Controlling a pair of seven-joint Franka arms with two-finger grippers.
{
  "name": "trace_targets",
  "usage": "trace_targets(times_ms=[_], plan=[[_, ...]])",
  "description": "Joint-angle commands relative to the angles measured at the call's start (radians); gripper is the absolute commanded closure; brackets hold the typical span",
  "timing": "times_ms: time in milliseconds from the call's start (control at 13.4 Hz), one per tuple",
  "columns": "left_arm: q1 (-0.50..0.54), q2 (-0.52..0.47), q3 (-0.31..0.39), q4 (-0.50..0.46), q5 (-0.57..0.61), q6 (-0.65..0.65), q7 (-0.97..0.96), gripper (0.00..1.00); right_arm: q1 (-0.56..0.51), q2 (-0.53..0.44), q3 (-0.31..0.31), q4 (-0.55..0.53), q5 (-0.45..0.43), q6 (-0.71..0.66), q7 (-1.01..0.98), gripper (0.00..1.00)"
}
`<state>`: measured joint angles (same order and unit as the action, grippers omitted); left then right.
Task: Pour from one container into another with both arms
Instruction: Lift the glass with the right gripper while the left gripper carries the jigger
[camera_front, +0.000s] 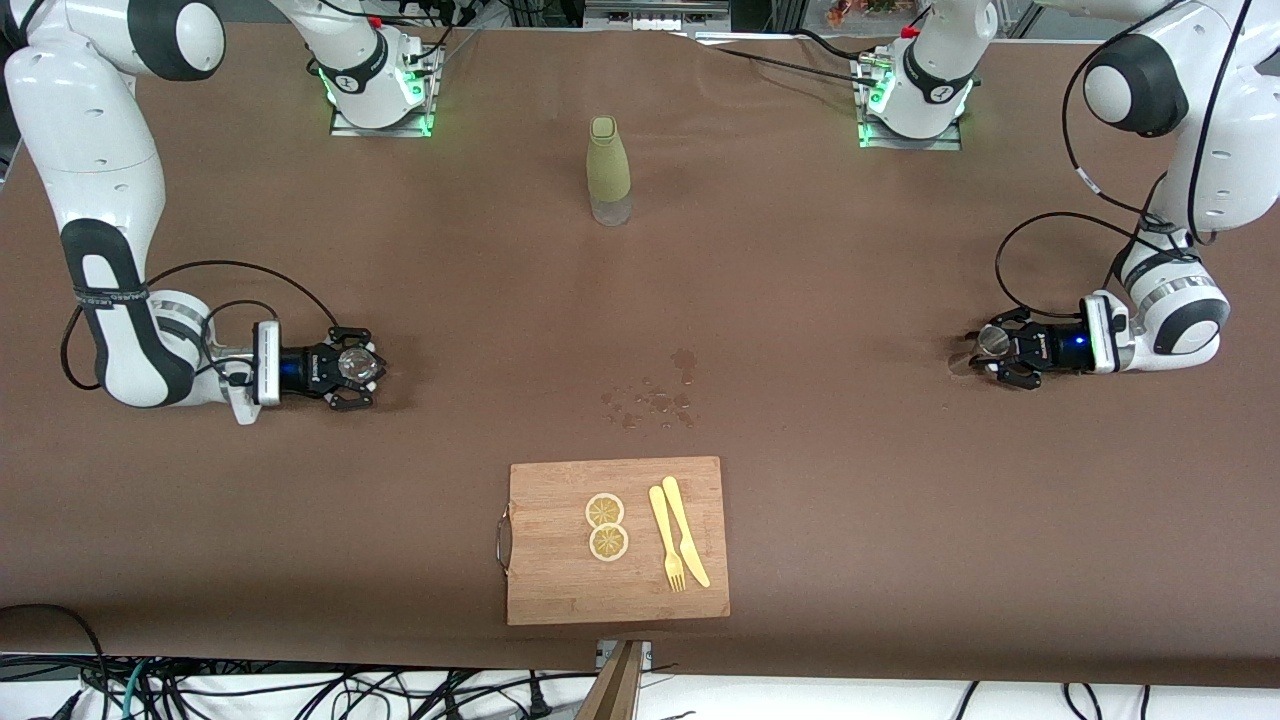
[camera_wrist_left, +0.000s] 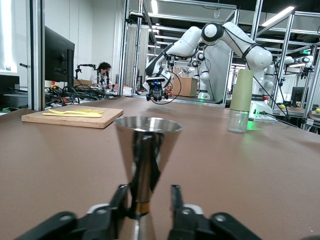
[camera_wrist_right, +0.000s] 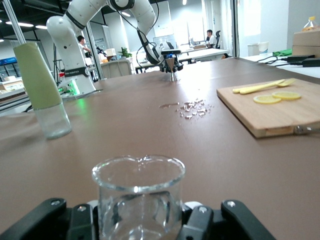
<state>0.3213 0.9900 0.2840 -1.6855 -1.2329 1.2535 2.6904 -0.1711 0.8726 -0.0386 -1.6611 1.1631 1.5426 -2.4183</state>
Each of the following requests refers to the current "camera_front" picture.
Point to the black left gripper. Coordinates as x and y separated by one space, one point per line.
1052 347

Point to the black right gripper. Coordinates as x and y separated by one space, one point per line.
303 368

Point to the clear glass measuring cup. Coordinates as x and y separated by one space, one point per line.
355 365

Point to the steel jigger shaker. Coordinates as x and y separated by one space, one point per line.
993 343

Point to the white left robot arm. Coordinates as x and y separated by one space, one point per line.
1230 130

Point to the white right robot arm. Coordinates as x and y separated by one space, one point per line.
90 130

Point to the brown table cover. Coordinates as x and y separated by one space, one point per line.
600 300

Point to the lemon slice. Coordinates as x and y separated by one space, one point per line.
608 543
604 510

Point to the green sleeved glass bottle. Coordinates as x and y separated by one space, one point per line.
608 165

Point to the wooden cutting board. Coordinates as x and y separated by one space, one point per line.
600 590

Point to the yellow plastic fork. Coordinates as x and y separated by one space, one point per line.
660 520

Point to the yellow plastic knife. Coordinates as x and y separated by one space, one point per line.
680 520

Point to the orange background items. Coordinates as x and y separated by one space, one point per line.
850 10

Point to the wooden beam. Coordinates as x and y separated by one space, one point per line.
615 690

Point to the grey power strip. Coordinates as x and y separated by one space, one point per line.
655 12

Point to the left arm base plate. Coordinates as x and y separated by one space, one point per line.
950 143

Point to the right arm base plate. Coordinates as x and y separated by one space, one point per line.
345 128

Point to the metal bracket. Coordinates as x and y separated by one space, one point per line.
603 655

